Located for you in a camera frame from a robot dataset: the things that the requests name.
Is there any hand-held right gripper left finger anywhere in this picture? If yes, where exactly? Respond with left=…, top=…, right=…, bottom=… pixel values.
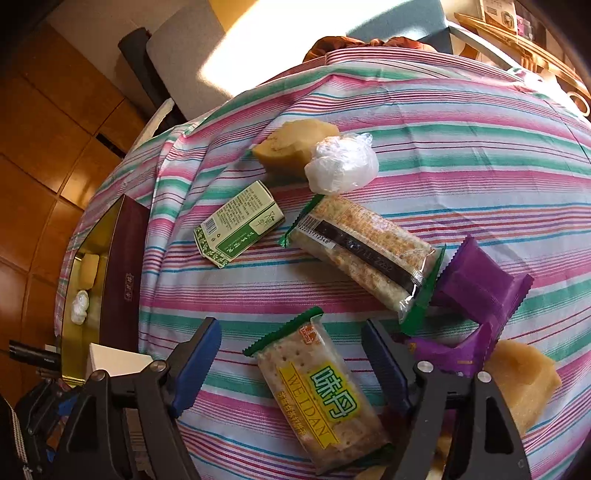
left=46, top=318, right=222, bottom=480

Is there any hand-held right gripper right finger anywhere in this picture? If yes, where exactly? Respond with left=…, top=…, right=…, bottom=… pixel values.
left=361, top=318, right=532, bottom=480

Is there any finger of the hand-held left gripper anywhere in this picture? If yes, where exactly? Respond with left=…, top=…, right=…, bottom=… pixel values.
left=14, top=376, right=86, bottom=462

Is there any cracker packet with yellow label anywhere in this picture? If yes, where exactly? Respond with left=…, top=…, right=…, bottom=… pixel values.
left=243, top=306, right=393, bottom=476

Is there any maroon gift box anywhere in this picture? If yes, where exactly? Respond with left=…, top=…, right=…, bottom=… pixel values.
left=60, top=194, right=153, bottom=384

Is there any green tea box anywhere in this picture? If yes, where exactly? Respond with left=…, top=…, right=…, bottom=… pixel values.
left=193, top=180, right=286, bottom=268

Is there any plastic-wrapped white ball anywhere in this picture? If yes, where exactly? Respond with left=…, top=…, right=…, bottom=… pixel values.
left=69, top=290, right=90, bottom=326
left=304, top=131, right=379, bottom=195

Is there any purple snack packet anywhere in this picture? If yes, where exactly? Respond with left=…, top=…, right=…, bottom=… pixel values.
left=406, top=320, right=497, bottom=377
left=431, top=235, right=535, bottom=340

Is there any small white box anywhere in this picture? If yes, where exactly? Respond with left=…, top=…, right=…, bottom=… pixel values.
left=88, top=342, right=155, bottom=384

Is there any yellow sponge block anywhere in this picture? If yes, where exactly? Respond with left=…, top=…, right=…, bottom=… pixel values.
left=482, top=339, right=563, bottom=437
left=78, top=253, right=101, bottom=289
left=252, top=119, right=340, bottom=178

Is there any long clear cracker packet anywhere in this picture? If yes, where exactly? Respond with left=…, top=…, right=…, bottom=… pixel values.
left=277, top=194, right=446, bottom=335

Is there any wooden cabinet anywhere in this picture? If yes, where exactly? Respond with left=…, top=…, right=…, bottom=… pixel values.
left=0, top=23, right=148, bottom=402

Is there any striped sheet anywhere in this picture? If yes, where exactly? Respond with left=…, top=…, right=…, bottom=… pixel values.
left=54, top=48, right=591, bottom=480

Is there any grey chair panel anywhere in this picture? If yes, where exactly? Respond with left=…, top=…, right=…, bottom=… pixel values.
left=147, top=4, right=234, bottom=123

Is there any grey-blue chair seat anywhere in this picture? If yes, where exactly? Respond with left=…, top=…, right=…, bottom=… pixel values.
left=346, top=0, right=451, bottom=51

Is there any wooden rack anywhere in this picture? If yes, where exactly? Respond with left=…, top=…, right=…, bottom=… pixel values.
left=455, top=11, right=591, bottom=116

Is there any white printed carton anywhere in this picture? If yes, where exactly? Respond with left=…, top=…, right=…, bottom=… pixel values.
left=480, top=0, right=520, bottom=33

